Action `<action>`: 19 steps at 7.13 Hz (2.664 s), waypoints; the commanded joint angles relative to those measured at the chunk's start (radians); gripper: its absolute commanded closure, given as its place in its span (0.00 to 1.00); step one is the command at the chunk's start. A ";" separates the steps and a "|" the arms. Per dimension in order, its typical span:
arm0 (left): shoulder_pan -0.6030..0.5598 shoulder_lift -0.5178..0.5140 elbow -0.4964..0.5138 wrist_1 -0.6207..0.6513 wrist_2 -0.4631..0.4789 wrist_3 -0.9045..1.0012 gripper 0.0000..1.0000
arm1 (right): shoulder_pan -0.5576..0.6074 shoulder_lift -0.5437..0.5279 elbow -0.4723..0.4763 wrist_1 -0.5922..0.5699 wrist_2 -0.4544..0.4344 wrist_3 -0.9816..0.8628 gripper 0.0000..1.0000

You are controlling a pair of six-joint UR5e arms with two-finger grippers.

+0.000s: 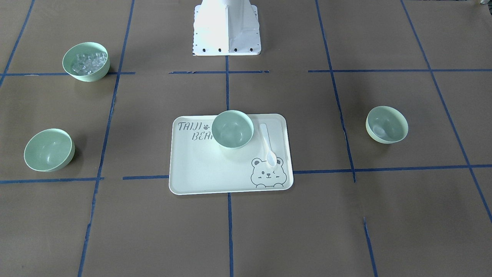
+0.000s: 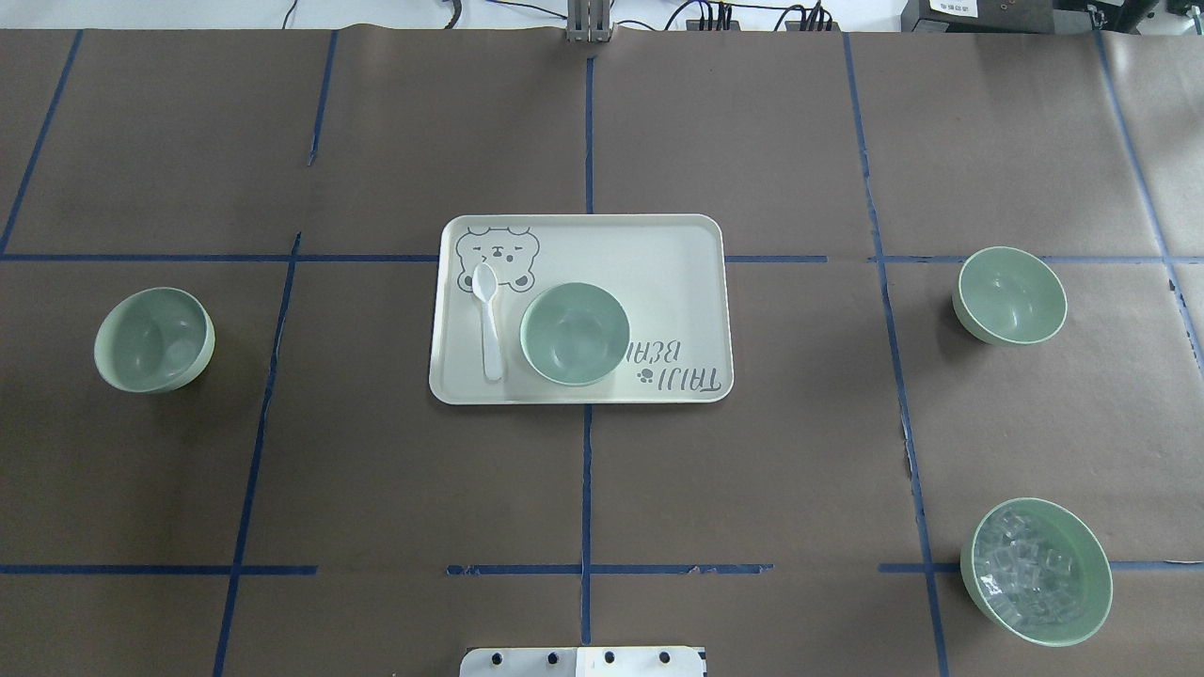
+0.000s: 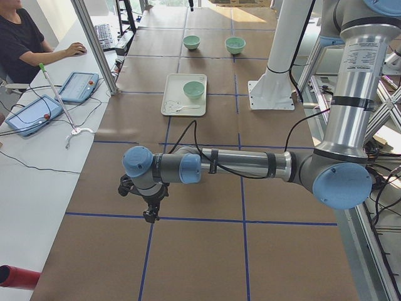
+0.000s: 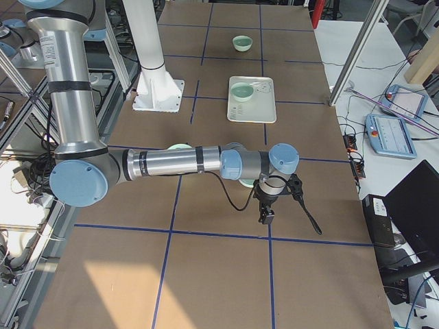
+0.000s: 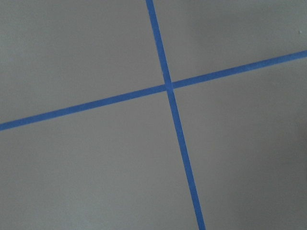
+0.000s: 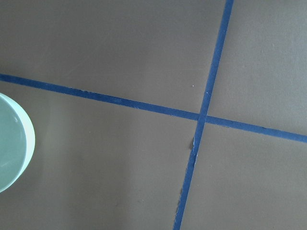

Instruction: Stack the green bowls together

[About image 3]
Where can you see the red cylinder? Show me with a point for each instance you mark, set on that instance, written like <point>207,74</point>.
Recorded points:
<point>14,277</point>

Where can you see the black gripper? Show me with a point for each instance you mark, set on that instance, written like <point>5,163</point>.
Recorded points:
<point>154,197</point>

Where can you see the aluminium frame post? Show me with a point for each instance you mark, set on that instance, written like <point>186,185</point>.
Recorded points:
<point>89,31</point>

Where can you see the blue teach pendant near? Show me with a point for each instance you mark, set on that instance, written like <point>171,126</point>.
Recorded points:
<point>34,116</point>

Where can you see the reacher grabber stick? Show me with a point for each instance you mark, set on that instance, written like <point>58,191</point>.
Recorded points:
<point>76,130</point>

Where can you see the blue teach pendant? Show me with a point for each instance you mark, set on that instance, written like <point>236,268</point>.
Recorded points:
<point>34,116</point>
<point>78,87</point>

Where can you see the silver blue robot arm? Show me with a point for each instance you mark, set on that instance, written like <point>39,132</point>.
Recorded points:
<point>335,171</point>

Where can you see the empty green bowl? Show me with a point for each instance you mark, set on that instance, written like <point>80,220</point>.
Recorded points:
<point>191,42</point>

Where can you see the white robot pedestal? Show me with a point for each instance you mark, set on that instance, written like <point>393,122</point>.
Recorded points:
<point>273,89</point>

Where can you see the white bear tray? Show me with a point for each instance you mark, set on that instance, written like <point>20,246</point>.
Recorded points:
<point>174,95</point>

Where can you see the person in black shirt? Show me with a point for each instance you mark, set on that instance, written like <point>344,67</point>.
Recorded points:
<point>23,46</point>

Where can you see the white plastic spoon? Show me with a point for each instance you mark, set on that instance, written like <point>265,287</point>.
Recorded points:
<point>187,107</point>

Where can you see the blue teach pendant far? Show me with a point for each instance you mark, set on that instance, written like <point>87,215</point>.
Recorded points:
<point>78,87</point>

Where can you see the green bowl with ice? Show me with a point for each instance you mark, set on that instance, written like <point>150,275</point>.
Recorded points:
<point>235,45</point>

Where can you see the black keyboard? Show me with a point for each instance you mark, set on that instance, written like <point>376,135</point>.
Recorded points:
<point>105,37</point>

